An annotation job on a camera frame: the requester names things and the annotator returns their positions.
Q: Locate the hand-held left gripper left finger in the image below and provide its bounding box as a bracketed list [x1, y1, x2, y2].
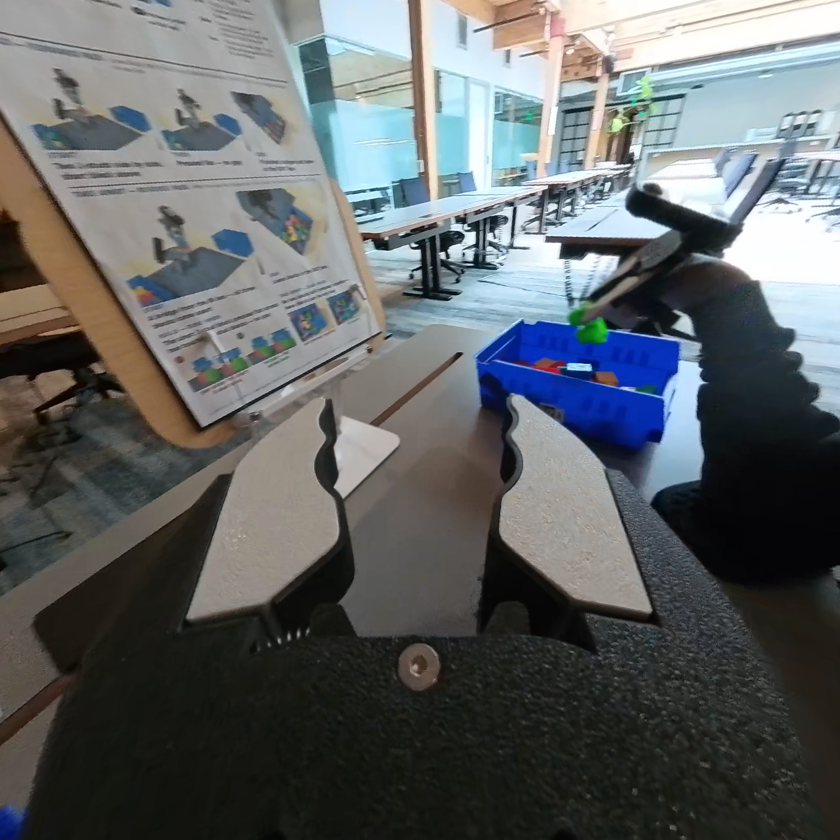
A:
[187, 401, 353, 626]

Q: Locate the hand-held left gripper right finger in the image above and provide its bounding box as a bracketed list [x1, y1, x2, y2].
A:
[489, 394, 655, 622]

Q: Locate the blue plastic storage bin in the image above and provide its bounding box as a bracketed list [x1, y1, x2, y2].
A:
[476, 319, 683, 451]

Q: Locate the green two-stud mega block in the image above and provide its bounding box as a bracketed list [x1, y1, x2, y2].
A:
[567, 305, 611, 346]

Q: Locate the row of background desks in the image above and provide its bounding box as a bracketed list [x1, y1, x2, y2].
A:
[545, 158, 736, 263]

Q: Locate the black office chair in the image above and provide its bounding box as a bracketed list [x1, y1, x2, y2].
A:
[759, 112, 840, 231]
[394, 175, 468, 283]

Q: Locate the wooden background desk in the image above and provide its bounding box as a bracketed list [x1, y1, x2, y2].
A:
[357, 187, 546, 300]

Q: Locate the black desk leg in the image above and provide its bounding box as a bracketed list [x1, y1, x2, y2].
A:
[0, 329, 126, 427]

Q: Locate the printed instruction sheet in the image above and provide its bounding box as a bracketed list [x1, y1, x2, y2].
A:
[0, 0, 382, 427]

